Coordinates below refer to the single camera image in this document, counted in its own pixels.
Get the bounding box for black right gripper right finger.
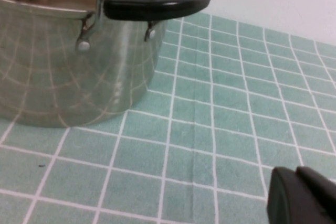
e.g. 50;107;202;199
296;165;336;224

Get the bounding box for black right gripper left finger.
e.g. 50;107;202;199
266;167;329;224

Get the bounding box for green checked tablecloth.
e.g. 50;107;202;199
0;13;336;224

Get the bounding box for steel pot with black handles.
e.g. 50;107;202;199
0;0;212;129

